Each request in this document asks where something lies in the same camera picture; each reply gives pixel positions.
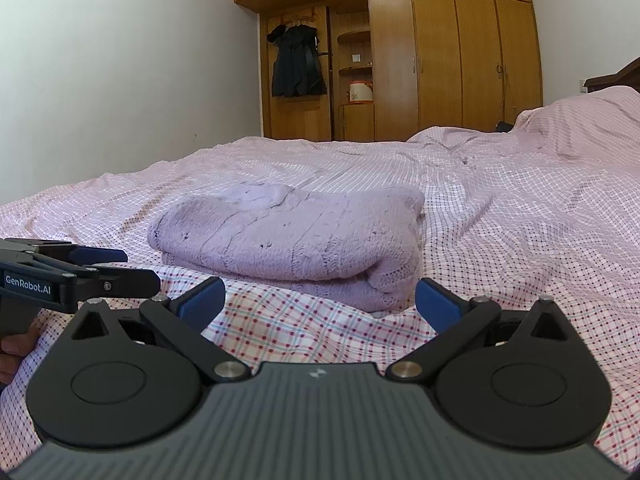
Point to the bed with pink checked sheet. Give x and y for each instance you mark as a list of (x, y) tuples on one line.
[(525, 220)]

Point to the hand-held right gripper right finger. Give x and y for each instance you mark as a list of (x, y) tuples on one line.
[(437, 305)]

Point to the dark wooden headboard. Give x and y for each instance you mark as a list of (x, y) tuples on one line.
[(617, 77)]

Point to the lilac knitted cardigan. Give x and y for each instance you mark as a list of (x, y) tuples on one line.
[(280, 240)]

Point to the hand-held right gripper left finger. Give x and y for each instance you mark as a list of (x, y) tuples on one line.
[(202, 302)]

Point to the person's left hand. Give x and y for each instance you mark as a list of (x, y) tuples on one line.
[(14, 355)]

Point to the wooden wardrobe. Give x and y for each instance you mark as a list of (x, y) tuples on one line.
[(435, 50)]

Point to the black hanging dress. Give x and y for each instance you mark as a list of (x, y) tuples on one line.
[(297, 60)]

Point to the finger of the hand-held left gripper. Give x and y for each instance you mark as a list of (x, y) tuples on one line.
[(130, 282), (102, 255)]

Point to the small dark object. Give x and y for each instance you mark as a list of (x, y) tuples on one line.
[(504, 126)]

